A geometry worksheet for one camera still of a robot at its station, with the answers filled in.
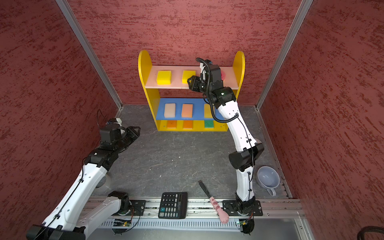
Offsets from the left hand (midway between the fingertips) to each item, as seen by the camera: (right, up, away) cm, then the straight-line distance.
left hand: (140, 131), depth 76 cm
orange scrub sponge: (+23, +3, +30) cm, 38 cm away
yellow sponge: (+37, +12, +20) cm, 44 cm away
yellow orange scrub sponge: (+11, +3, +30) cm, 32 cm away
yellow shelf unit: (+17, +15, +24) cm, 33 cm away
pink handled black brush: (+43, -42, -5) cm, 60 cm away
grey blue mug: (+73, -29, +11) cm, 79 cm away
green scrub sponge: (+39, +3, +30) cm, 50 cm away
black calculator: (+18, -37, -3) cm, 41 cm away
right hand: (+27, +25, -2) cm, 36 cm away
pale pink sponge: (+12, +12, +19) cm, 25 cm away
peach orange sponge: (+23, +12, +19) cm, 32 cm away
